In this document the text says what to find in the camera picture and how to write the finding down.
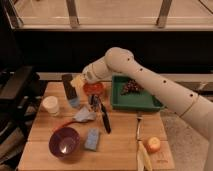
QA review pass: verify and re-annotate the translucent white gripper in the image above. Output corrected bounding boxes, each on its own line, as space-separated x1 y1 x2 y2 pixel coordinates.
71 66 94 88

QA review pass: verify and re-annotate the green plastic tray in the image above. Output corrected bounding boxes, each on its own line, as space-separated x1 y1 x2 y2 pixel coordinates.
110 76 164 112

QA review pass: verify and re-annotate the dark grape bunch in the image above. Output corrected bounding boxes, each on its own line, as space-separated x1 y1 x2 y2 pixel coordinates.
121 80 143 95

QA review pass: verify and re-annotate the black handled knife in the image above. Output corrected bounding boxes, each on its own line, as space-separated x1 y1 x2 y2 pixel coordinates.
101 103 111 134

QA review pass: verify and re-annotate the white paper cup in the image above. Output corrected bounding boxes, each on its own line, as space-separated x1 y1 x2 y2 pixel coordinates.
42 96 60 116

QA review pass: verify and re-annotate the purple bowl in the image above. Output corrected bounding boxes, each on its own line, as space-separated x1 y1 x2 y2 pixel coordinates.
49 127 80 158

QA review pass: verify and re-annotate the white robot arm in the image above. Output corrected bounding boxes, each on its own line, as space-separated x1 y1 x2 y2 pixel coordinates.
80 47 213 171

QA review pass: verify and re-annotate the red bowl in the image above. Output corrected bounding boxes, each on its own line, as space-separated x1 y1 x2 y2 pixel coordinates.
83 82 104 95

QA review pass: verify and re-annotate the light blue small cup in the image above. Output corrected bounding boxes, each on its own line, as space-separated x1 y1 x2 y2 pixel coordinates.
69 97 80 108

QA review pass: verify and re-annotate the black chair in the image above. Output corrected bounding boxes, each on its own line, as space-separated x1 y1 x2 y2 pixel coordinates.
0 65 43 168

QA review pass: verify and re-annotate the yellow banana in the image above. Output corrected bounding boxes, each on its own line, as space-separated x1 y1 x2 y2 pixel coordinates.
137 141 153 171

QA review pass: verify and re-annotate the red yellow apple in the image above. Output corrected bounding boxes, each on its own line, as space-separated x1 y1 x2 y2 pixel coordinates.
147 137 161 153

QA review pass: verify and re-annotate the blue sponge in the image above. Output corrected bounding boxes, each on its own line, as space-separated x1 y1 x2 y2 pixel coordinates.
84 128 100 151

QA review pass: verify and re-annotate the black can opener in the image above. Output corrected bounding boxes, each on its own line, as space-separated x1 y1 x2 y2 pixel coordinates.
89 94 100 112

